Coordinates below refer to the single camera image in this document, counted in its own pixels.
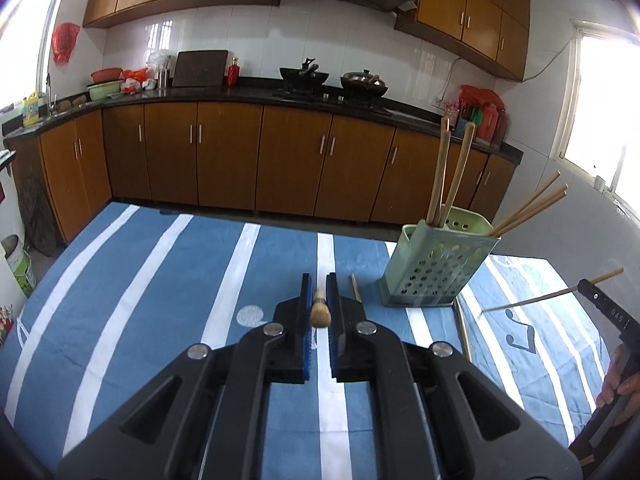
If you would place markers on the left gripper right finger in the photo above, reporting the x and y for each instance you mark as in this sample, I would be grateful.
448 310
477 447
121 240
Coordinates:
435 415

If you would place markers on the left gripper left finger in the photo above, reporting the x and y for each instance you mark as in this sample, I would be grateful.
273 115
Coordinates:
203 416

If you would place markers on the wooden chopstick pair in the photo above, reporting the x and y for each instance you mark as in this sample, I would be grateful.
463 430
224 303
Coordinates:
469 133
355 288

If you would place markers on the lower brown kitchen cabinets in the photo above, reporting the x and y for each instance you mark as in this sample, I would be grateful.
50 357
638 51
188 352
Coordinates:
228 155

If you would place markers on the person's right hand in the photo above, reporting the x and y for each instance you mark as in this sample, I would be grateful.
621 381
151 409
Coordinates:
613 384

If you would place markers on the blue white striped tablecloth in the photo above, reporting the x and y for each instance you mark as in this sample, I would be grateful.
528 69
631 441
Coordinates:
137 287

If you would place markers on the green perforated utensil holder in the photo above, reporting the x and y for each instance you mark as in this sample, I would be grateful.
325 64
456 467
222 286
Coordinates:
430 266

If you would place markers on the black lidded pot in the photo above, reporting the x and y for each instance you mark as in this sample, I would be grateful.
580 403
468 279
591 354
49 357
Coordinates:
363 85

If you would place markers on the green basin on counter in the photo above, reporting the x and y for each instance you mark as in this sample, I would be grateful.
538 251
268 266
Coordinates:
103 90

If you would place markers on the yellow detergent bottle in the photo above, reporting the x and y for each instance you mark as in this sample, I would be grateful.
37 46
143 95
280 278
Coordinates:
30 110

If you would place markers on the dark cutting board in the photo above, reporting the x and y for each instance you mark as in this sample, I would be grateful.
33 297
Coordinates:
200 68

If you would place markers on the red bottle on counter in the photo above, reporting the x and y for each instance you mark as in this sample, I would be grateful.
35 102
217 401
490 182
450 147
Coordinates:
233 72

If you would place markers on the black wok on stove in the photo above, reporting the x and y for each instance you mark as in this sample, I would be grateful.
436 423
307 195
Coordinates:
306 78

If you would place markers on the red plastic bag hanging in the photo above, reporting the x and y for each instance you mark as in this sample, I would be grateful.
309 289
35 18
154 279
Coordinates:
63 42

